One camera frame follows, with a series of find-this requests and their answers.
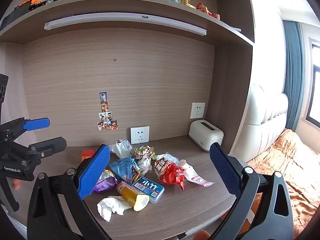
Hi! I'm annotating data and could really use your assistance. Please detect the cartoon wall stickers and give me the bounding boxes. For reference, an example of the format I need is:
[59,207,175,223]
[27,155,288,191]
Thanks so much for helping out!
[97,92,118,131]

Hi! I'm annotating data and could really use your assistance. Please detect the clear bag of wrappers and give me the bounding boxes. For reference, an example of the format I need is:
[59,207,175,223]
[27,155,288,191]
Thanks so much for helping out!
[137,156,152,175]

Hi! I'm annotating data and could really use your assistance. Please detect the white crumpled tissue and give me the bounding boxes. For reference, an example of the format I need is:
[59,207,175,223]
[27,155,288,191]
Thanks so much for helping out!
[97,196,133,222]

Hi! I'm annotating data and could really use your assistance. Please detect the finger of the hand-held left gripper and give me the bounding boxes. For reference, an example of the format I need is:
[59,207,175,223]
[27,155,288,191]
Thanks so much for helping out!
[0,117,50,140]
[15,137,67,165]

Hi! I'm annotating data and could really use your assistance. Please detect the purple snack wrapper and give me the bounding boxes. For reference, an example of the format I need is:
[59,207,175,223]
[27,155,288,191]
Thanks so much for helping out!
[93,169,118,194]

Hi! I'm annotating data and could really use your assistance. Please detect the white padded headboard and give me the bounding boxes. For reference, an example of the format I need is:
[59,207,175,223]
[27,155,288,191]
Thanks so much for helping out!
[232,82,289,163]

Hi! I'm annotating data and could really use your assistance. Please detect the black box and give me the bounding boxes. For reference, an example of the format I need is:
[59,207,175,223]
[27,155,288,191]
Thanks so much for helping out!
[1,5,30,30]

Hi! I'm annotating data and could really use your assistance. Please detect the clear crumpled plastic bag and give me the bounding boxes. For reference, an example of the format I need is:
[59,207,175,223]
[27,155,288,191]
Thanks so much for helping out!
[108,139,133,159]

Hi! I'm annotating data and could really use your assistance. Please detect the window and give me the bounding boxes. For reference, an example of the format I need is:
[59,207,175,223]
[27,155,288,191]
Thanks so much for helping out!
[306,37,320,128]

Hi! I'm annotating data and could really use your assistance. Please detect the red figurine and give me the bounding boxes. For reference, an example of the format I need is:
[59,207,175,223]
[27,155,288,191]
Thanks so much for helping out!
[196,2,220,20]

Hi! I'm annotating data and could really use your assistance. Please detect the yellow pill bottle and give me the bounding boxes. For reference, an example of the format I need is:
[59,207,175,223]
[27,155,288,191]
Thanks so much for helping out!
[115,181,150,212]

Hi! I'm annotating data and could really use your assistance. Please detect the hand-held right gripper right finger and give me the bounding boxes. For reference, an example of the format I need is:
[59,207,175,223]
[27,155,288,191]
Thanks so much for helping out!
[209,142,293,240]

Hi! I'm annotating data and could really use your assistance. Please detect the green red crumpled wrapper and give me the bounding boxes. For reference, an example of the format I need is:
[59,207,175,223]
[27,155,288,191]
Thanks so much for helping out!
[132,145,157,160]

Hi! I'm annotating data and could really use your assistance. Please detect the white wall socket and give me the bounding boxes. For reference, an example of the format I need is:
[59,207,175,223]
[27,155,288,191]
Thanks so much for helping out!
[130,126,150,145]
[189,102,206,119]

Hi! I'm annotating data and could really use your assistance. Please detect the white light bar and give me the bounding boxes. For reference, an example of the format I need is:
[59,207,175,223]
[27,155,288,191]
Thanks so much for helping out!
[44,12,207,37]

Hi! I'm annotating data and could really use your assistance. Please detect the orange blanket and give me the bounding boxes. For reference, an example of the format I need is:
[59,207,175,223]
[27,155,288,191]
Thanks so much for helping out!
[220,129,320,240]

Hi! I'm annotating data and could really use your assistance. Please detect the white ribbed box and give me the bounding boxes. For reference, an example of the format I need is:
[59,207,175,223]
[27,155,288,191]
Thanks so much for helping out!
[188,119,224,152]

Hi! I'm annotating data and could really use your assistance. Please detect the blue snack packet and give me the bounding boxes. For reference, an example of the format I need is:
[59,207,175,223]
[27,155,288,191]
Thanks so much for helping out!
[109,157,142,184]

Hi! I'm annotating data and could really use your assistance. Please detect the blue curtain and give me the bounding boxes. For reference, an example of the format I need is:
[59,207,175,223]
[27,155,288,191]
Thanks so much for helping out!
[282,20,307,132]

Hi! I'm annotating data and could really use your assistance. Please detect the pink white toothpaste tube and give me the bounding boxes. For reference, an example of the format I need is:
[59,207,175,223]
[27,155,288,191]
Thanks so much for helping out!
[178,159,215,187]

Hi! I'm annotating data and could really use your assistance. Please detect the blue plastic box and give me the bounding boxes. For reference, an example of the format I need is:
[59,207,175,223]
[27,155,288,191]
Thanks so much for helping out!
[132,176,165,204]

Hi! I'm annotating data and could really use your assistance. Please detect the small red orange box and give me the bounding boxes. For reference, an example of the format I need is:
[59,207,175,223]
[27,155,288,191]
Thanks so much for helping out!
[82,149,97,162]

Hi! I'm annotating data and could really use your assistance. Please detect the red snack packet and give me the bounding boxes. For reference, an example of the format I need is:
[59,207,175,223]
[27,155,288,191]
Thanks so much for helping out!
[154,157,185,191]

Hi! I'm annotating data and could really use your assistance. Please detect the large clear plastic bag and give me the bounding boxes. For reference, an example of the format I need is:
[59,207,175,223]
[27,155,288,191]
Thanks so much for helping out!
[156,152,179,164]

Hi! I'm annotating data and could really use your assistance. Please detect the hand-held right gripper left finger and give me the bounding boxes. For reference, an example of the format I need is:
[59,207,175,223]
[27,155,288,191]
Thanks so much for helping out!
[27,144,113,240]

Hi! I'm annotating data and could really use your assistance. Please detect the wooden shelf unit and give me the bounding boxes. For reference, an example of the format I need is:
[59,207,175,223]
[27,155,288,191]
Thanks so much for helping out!
[0,0,255,163]

